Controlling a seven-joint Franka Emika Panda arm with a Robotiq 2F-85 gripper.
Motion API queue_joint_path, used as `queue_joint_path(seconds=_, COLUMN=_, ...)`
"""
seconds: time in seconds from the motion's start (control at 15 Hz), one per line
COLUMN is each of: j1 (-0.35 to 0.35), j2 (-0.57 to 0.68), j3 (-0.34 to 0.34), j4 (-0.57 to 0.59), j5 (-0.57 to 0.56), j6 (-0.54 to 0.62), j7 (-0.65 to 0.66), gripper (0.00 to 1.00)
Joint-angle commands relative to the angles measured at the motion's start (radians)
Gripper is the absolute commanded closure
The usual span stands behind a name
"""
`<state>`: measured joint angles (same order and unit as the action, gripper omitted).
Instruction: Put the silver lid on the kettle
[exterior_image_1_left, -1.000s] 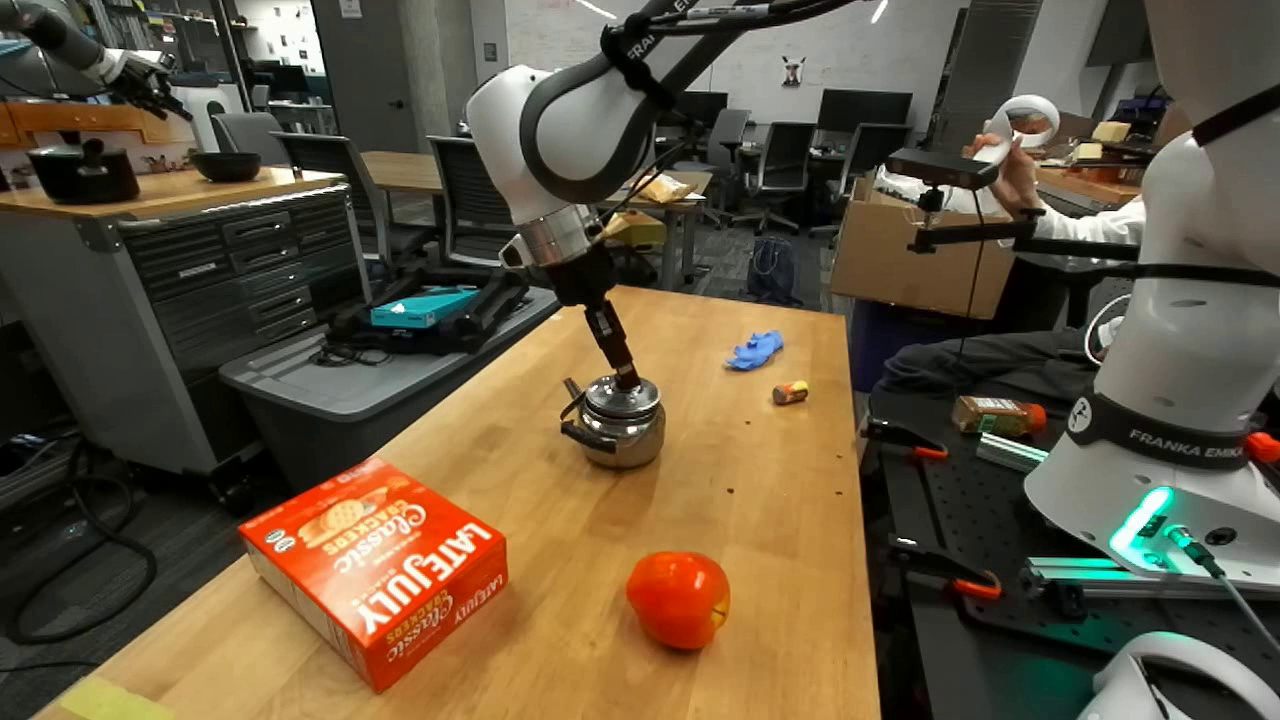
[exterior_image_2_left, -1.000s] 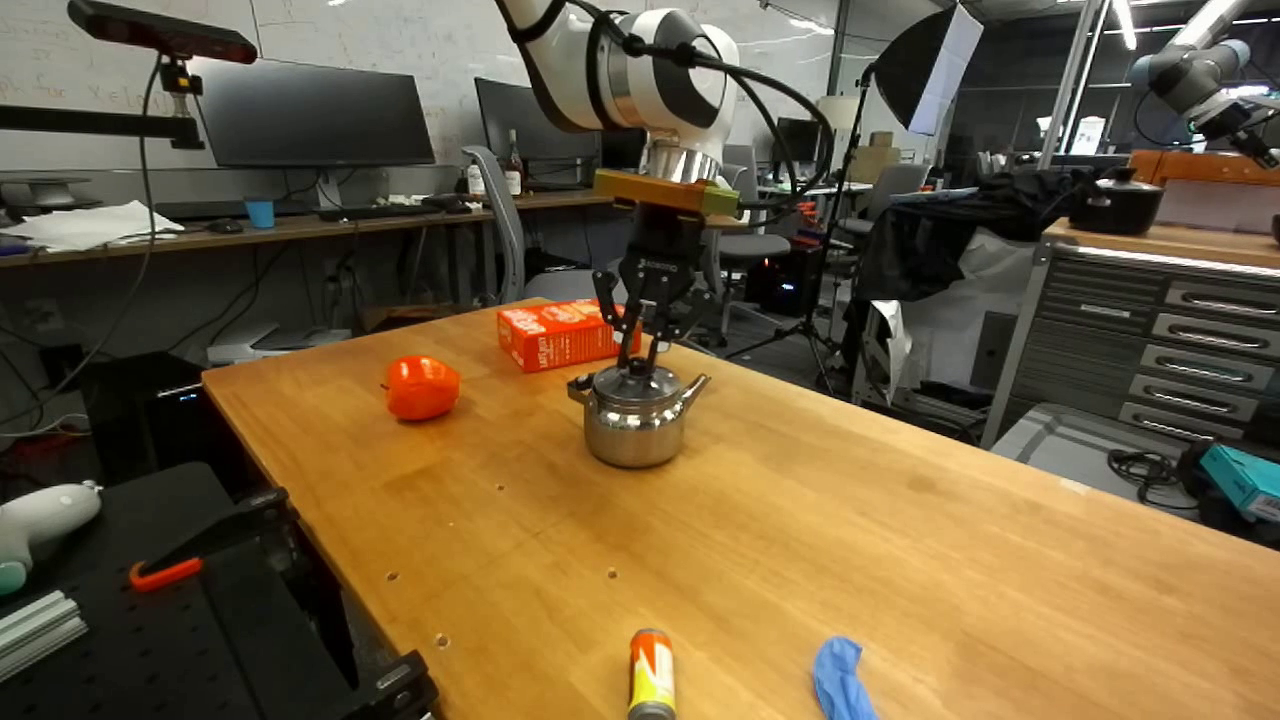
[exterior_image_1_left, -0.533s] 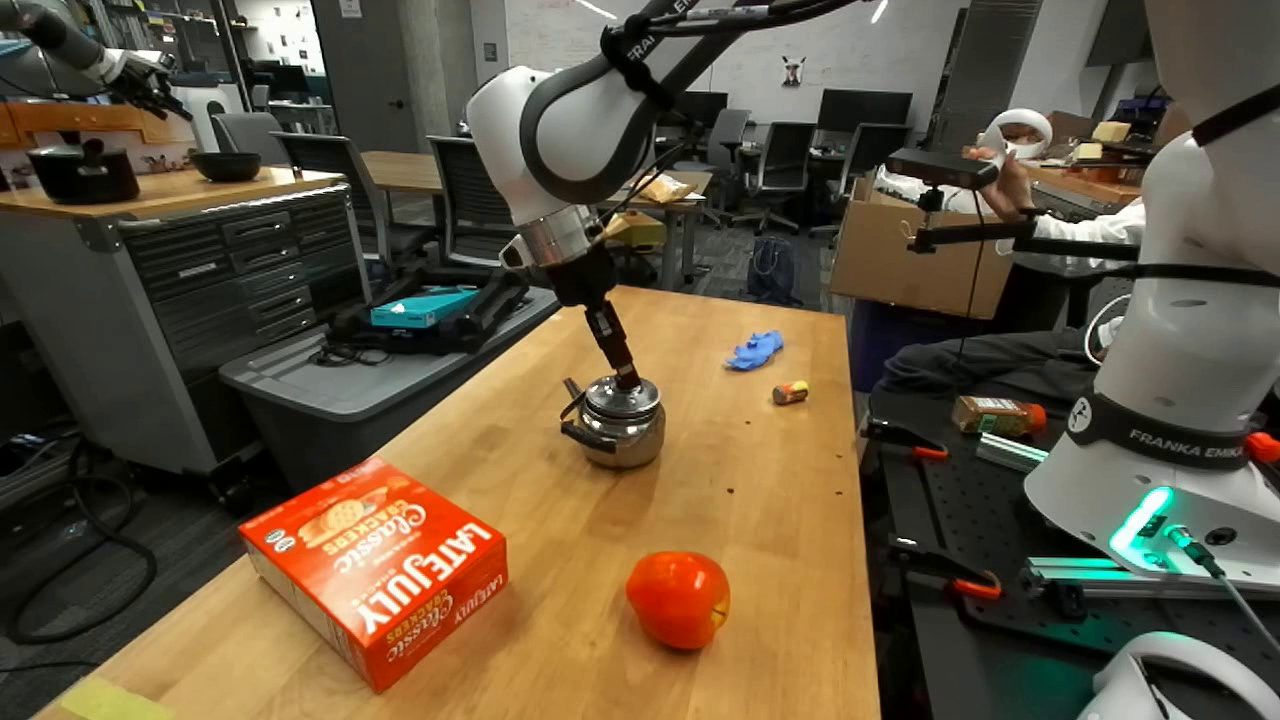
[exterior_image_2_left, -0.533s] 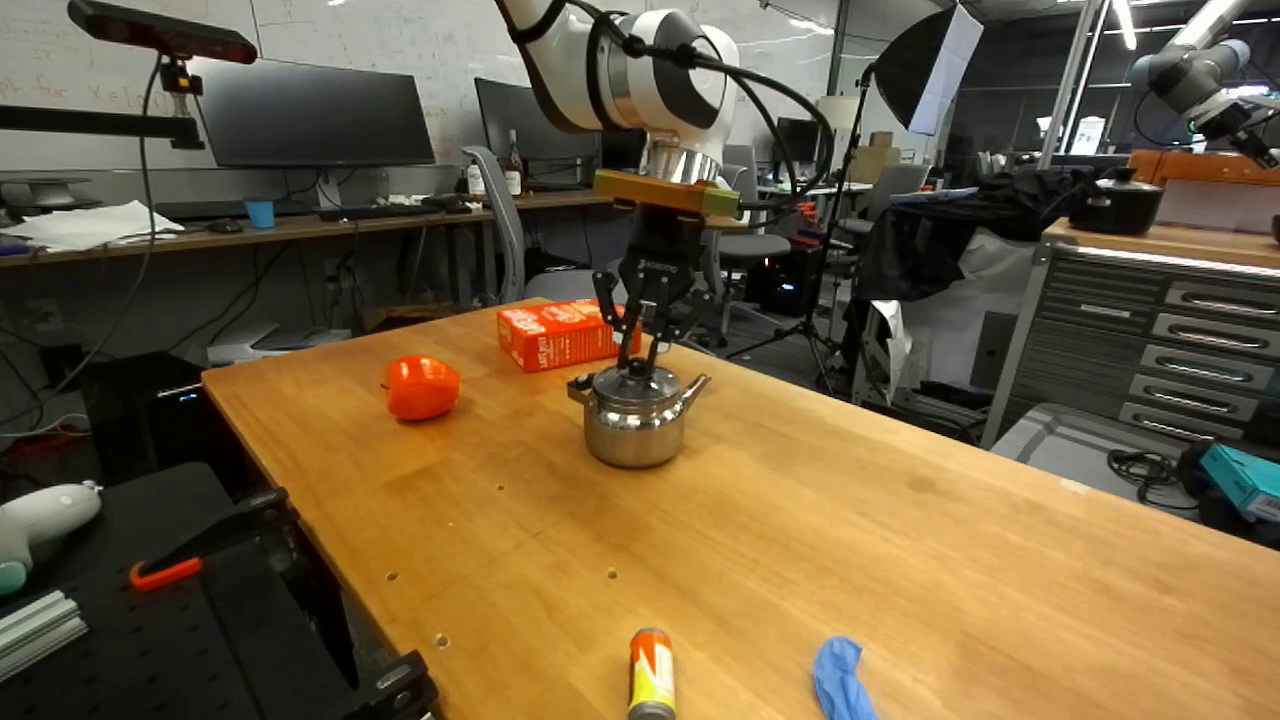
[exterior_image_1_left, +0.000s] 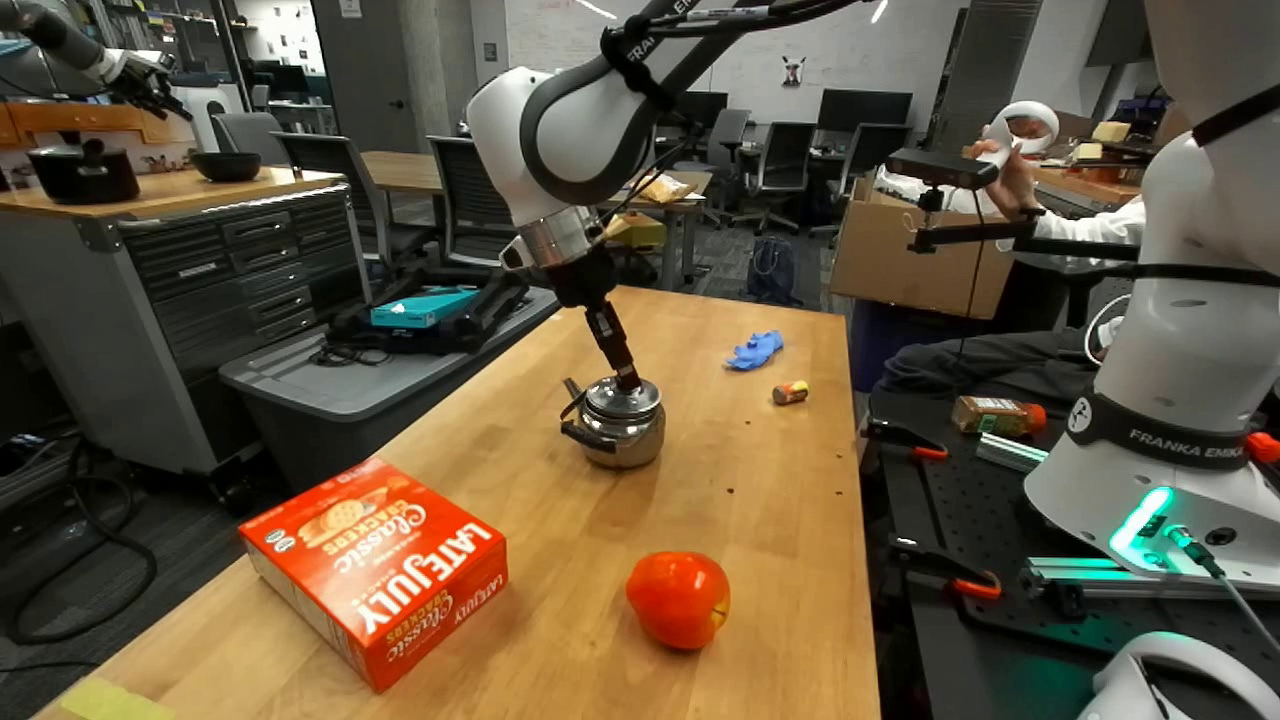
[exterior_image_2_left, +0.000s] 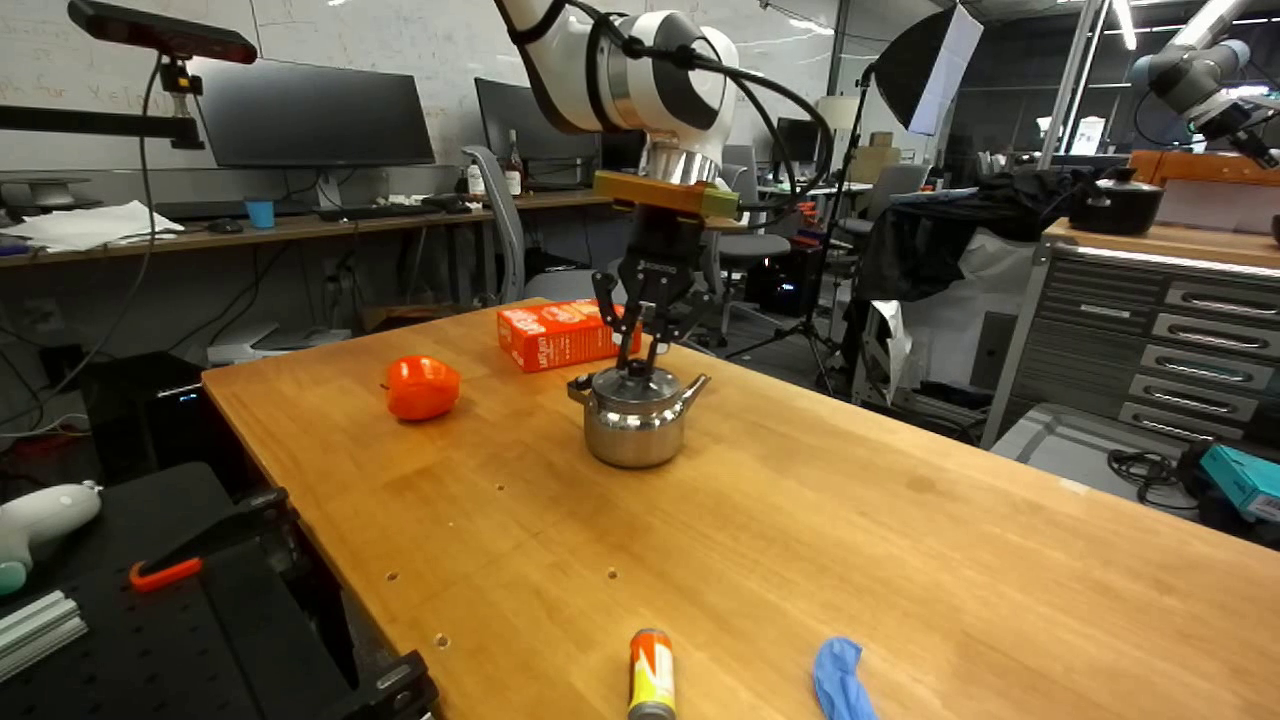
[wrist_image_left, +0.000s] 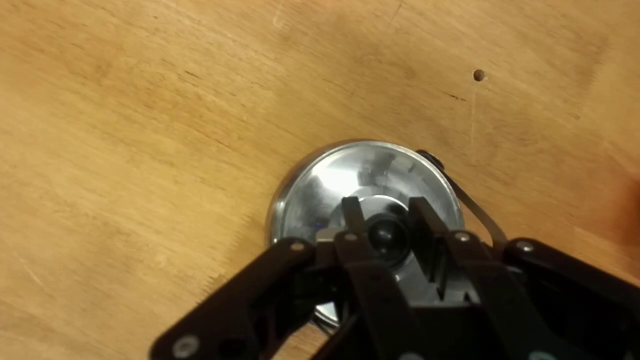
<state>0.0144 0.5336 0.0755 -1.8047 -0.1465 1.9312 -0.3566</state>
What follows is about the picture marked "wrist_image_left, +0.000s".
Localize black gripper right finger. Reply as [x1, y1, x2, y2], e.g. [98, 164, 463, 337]
[407, 195, 640, 360]

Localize silver metal kettle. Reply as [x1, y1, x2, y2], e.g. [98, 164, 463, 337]
[267, 137, 510, 331]

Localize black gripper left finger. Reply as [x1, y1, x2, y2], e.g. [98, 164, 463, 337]
[149, 195, 417, 360]

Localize silver kettle lid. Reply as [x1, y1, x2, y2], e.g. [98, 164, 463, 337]
[276, 140, 466, 326]

